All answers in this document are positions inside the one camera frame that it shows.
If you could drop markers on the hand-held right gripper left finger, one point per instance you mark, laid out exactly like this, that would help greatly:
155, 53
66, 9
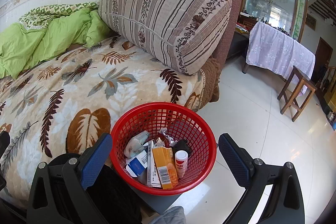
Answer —
95, 158

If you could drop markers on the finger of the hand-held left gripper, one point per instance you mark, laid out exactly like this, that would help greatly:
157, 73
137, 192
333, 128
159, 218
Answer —
4, 142

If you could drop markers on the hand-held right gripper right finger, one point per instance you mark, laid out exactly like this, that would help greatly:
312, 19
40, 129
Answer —
233, 158

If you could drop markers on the red plastic basket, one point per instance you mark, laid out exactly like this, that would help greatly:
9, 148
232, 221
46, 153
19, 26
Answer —
199, 140

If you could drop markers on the teal packet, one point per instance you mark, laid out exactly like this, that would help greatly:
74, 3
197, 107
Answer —
134, 146

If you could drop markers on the blue white box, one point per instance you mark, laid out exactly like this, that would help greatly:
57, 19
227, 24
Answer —
136, 165

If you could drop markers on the white bottle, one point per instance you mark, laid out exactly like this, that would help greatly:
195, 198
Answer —
181, 163

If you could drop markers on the long white medicine box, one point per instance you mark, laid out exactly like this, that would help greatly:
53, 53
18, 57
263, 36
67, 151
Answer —
150, 161

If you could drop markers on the orange cardboard box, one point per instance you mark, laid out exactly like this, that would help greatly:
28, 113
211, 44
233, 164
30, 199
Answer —
164, 161

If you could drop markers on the leaf print blanket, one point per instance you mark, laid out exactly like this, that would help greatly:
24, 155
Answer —
52, 98

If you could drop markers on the grey seat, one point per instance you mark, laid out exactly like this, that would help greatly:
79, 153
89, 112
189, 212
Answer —
157, 200

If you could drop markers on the brown fringed sofa cover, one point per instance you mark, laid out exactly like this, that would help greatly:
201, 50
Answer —
210, 79

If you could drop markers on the grey cloth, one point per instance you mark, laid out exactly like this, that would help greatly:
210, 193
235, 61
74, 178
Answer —
170, 216

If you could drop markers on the wooden stool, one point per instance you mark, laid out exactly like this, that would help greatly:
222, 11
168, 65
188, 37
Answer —
299, 82

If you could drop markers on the green quilt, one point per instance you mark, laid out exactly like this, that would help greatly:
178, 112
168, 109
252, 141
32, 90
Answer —
39, 37

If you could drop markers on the lavender floral tablecloth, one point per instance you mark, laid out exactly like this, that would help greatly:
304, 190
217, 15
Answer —
275, 50

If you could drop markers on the wooden door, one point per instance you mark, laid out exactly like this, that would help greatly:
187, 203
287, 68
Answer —
324, 56

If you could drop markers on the pink sofa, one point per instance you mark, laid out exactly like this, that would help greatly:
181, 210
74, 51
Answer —
231, 16

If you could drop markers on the striped floral cushion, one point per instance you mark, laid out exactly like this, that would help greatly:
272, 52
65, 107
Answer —
162, 19

